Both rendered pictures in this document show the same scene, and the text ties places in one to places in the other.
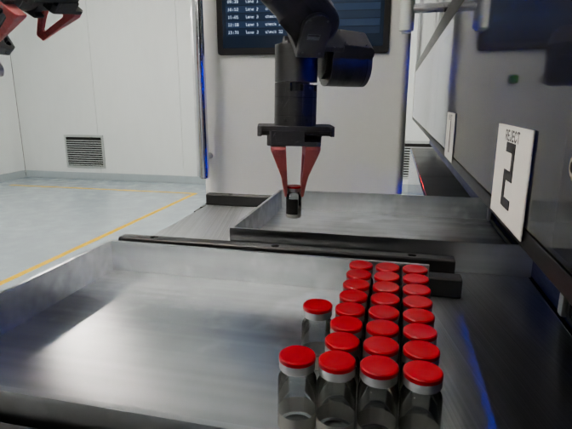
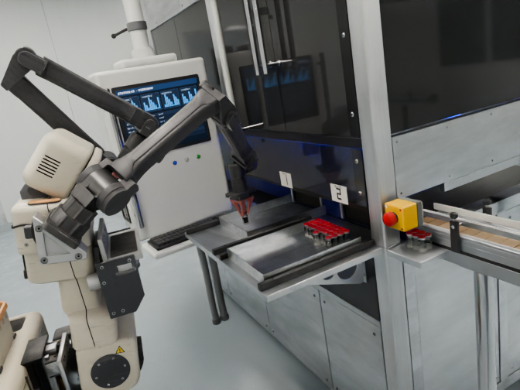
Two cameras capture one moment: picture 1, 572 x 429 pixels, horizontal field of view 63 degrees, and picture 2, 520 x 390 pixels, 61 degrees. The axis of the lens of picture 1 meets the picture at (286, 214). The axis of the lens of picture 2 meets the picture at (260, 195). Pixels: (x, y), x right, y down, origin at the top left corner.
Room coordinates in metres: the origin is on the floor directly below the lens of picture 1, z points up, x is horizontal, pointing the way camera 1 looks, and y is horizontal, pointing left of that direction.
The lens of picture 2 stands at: (-0.64, 0.91, 1.45)
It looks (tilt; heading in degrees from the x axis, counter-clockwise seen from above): 16 degrees down; 322
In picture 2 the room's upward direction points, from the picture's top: 10 degrees counter-clockwise
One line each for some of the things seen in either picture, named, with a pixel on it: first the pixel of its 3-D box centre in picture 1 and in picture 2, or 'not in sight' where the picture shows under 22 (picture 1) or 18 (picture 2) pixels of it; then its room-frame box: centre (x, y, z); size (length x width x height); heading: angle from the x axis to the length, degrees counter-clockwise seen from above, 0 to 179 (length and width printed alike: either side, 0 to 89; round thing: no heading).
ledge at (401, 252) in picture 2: not in sight; (420, 251); (0.01, -0.15, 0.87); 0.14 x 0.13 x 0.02; 77
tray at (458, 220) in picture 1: (375, 223); (271, 215); (0.64, -0.13, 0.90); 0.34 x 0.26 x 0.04; 77
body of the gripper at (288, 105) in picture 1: (295, 111); (239, 186); (0.65, -0.01, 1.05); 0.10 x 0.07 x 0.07; 92
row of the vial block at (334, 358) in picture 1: (351, 330); (320, 234); (0.31, -0.05, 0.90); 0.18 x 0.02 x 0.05; 166
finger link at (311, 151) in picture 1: (292, 163); (242, 204); (0.65, -0.01, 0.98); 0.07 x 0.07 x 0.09; 2
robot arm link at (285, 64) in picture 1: (300, 64); (237, 169); (0.66, -0.02, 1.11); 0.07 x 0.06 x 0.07; 107
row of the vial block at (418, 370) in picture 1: (415, 338); (331, 230); (0.30, -0.09, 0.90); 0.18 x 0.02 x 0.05; 166
